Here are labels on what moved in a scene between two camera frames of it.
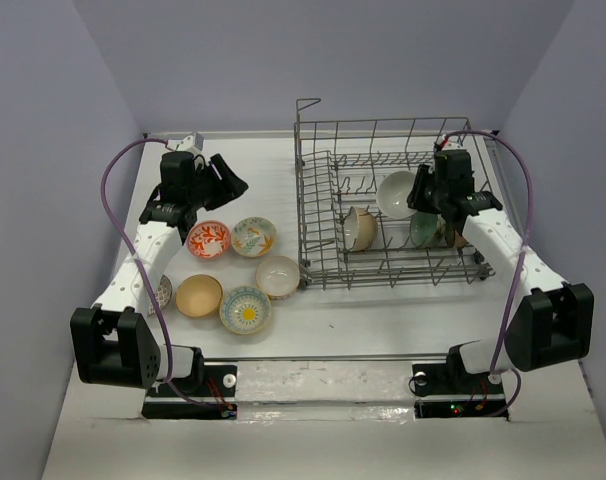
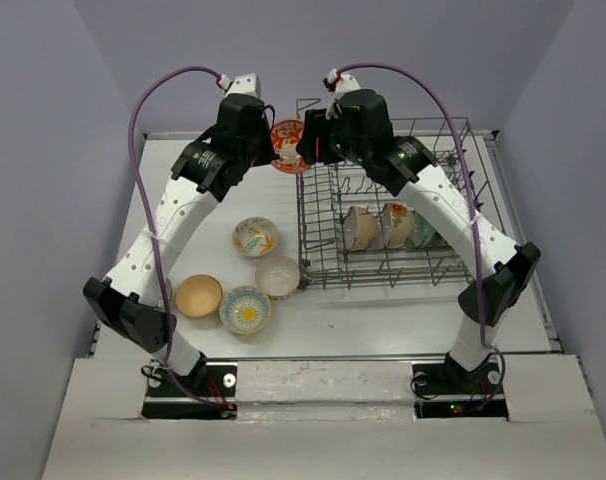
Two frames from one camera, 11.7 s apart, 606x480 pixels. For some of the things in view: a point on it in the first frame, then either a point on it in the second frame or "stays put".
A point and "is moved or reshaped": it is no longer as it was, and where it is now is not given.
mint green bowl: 422,228 stays put
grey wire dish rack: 356,226 stays put
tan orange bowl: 199,295 stays put
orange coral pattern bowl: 208,239 -> 286,137
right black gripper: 416,197 -> 317,124
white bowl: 360,229 stays put
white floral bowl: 392,195 is moved or reshaped
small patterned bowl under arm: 163,294 stays put
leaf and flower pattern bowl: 253,237 stays put
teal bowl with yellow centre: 245,309 stays put
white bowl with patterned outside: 277,276 stays put
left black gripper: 229,188 -> 267,155
